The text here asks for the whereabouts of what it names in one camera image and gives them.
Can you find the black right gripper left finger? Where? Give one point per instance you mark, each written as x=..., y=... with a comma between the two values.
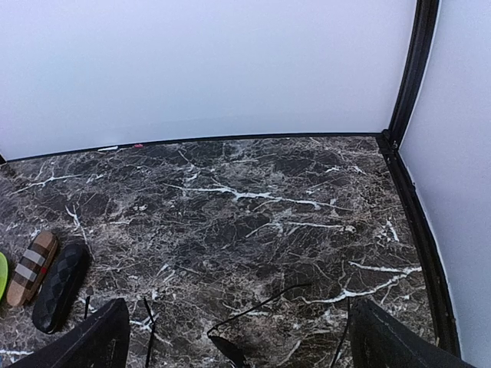
x=102, y=340

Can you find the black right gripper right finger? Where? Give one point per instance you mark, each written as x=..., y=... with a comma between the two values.
x=379, y=340

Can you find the plaid brown glasses case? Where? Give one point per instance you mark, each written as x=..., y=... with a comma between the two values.
x=31, y=269

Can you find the black round sunglasses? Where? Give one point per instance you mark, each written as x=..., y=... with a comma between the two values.
x=287, y=328

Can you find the black quilted glasses case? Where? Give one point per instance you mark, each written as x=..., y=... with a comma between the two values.
x=60, y=288

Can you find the green plate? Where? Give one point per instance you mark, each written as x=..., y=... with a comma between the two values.
x=3, y=274

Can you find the black corner frame post right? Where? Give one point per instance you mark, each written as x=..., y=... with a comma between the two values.
x=406, y=153

